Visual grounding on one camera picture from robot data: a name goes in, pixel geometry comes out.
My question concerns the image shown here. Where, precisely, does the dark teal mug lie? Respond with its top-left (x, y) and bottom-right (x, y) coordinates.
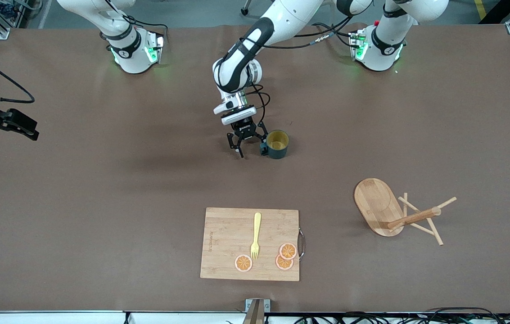
top-left (259, 130), bottom-right (289, 159)

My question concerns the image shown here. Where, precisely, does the wooden mug rack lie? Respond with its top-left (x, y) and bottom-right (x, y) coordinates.
top-left (354, 178), bottom-right (457, 247)

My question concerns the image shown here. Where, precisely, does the yellow plastic fork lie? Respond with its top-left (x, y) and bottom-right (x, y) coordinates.
top-left (250, 212), bottom-right (262, 261)

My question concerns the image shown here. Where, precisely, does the bamboo cutting board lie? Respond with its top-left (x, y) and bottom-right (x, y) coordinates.
top-left (200, 207), bottom-right (306, 282)

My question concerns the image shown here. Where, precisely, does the office chair base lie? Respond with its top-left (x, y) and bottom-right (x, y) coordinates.
top-left (241, 0), bottom-right (273, 16)

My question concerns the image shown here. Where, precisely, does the background cable clutter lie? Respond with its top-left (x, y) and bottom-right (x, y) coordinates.
top-left (0, 0), bottom-right (43, 28)

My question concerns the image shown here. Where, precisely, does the black left base cable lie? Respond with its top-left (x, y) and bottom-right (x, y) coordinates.
top-left (312, 22), bottom-right (355, 48)

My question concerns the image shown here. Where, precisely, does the black base cable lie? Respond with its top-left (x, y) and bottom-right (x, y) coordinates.
top-left (102, 0), bottom-right (168, 35)
top-left (312, 22), bottom-right (355, 48)

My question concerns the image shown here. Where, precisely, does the black right base cable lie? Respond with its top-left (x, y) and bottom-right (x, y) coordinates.
top-left (102, 0), bottom-right (168, 35)

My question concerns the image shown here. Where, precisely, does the grey metal bracket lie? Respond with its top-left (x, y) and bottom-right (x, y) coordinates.
top-left (245, 298), bottom-right (271, 324)

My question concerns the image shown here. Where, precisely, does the white table edge rail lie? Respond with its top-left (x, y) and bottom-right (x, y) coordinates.
top-left (0, 310), bottom-right (246, 324)

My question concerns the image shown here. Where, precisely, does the black cable bundle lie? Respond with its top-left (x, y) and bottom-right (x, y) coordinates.
top-left (295, 307), bottom-right (510, 324)

